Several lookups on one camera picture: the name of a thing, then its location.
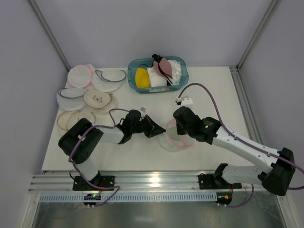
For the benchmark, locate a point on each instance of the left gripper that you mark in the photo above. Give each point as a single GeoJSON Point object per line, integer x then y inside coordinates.
{"type": "Point", "coordinates": [147, 126]}

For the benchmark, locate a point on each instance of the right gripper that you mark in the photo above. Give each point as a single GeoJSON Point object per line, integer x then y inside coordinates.
{"type": "Point", "coordinates": [180, 128]}

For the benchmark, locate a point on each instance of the pink-trimmed mesh laundry bag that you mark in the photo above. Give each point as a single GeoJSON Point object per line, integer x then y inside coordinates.
{"type": "Point", "coordinates": [171, 141]}

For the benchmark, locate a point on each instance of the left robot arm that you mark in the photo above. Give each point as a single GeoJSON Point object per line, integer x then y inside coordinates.
{"type": "Point", "coordinates": [79, 142]}

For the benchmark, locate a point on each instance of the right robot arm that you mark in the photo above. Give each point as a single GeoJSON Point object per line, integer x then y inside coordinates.
{"type": "Point", "coordinates": [270, 168]}

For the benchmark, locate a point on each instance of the yellow bra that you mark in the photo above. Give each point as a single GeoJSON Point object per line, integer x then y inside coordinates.
{"type": "Point", "coordinates": [142, 79]}

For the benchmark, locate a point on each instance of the white lace bra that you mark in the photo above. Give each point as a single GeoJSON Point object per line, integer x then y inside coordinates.
{"type": "Point", "coordinates": [176, 72]}

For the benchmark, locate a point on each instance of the pink and black bra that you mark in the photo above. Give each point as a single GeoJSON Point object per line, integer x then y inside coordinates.
{"type": "Point", "coordinates": [162, 65]}

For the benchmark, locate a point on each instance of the beige laundry bag upper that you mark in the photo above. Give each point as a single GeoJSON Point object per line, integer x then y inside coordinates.
{"type": "Point", "coordinates": [99, 102]}

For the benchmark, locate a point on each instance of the beige laundry bag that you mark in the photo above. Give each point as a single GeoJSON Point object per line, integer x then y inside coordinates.
{"type": "Point", "coordinates": [67, 120]}
{"type": "Point", "coordinates": [99, 102]}

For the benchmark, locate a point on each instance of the grey-trimmed open laundry bag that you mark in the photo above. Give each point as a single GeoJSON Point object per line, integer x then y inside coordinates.
{"type": "Point", "coordinates": [108, 81]}

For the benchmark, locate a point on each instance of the grey-trimmed folded laundry bag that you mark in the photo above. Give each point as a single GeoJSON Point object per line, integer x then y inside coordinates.
{"type": "Point", "coordinates": [71, 99]}

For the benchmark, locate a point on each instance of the beige laundry bag lower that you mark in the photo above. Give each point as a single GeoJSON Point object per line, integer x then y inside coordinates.
{"type": "Point", "coordinates": [67, 120]}

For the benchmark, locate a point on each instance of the pink-trimmed laundry bag stack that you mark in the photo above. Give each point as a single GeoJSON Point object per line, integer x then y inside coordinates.
{"type": "Point", "coordinates": [80, 76]}

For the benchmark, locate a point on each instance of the teal plastic basket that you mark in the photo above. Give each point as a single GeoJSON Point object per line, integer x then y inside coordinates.
{"type": "Point", "coordinates": [148, 62]}

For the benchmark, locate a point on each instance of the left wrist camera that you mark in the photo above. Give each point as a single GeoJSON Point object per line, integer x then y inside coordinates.
{"type": "Point", "coordinates": [143, 110]}

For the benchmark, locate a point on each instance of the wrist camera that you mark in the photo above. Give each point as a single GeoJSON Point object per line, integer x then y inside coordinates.
{"type": "Point", "coordinates": [143, 110]}
{"type": "Point", "coordinates": [184, 101]}

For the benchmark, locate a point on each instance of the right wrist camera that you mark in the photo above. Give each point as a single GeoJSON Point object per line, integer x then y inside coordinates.
{"type": "Point", "coordinates": [184, 101]}

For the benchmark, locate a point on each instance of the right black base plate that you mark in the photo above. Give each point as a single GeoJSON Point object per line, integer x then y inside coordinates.
{"type": "Point", "coordinates": [209, 182]}

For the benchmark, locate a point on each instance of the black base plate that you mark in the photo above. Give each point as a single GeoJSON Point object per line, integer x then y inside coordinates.
{"type": "Point", "coordinates": [209, 182]}
{"type": "Point", "coordinates": [104, 182]}

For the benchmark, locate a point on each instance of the right aluminium side rail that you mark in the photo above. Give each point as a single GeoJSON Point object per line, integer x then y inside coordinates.
{"type": "Point", "coordinates": [247, 111]}

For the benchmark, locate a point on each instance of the slotted cable duct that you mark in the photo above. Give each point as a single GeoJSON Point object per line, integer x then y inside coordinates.
{"type": "Point", "coordinates": [128, 197]}

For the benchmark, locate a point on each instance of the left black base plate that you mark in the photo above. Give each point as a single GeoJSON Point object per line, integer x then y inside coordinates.
{"type": "Point", "coordinates": [104, 182]}

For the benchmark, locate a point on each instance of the aluminium front rail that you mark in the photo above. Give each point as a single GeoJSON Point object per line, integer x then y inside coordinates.
{"type": "Point", "coordinates": [129, 181]}

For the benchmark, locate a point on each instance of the right aluminium corner post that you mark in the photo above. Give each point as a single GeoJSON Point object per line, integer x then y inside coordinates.
{"type": "Point", "coordinates": [262, 25]}

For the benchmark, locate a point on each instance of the aluminium corner post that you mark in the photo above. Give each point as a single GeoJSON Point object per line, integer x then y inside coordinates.
{"type": "Point", "coordinates": [47, 30]}
{"type": "Point", "coordinates": [262, 25]}

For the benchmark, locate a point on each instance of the left aluminium corner post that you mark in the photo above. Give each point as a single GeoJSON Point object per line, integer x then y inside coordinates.
{"type": "Point", "coordinates": [47, 30]}

